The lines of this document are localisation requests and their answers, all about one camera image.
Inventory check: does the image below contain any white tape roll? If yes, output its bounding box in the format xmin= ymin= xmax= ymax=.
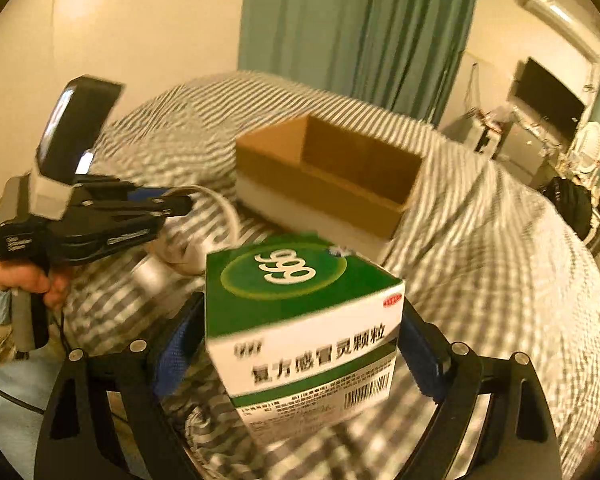
xmin=144 ymin=184 xmax=240 ymax=276

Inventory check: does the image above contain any green white medicine box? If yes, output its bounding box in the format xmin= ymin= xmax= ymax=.
xmin=204 ymin=235 xmax=405 ymax=445

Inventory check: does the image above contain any clear cotton swab jar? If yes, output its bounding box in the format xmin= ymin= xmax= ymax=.
xmin=131 ymin=254 xmax=174 ymax=297

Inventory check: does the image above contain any person's left hand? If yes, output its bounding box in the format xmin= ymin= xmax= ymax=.
xmin=0 ymin=260 xmax=74 ymax=311

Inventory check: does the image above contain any phone mounted on gripper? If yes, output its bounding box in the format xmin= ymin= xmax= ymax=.
xmin=29 ymin=76 xmax=124 ymax=220

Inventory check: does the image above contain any brown cardboard box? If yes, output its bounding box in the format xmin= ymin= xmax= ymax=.
xmin=236 ymin=115 xmax=424 ymax=264

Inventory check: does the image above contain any grey checkered bed cover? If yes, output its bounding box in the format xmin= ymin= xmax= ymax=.
xmin=92 ymin=72 xmax=600 ymax=479

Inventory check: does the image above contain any black backpack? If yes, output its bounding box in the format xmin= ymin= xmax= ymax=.
xmin=542 ymin=177 xmax=593 ymax=240

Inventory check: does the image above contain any large green curtain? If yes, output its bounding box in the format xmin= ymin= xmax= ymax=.
xmin=238 ymin=0 xmax=477 ymax=125

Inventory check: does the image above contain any silver mini fridge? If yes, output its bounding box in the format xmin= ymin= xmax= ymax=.
xmin=494 ymin=122 xmax=545 ymax=185

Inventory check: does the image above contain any white oval vanity mirror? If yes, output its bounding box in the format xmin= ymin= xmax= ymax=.
xmin=572 ymin=122 xmax=600 ymax=178

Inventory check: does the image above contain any white suitcase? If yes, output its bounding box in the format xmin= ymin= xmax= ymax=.
xmin=442 ymin=113 xmax=500 ymax=157

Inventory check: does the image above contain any white air conditioner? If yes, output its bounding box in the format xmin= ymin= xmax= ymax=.
xmin=522 ymin=0 xmax=600 ymax=63

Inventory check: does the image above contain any black wall television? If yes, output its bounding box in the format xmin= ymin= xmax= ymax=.
xmin=514 ymin=58 xmax=585 ymax=142

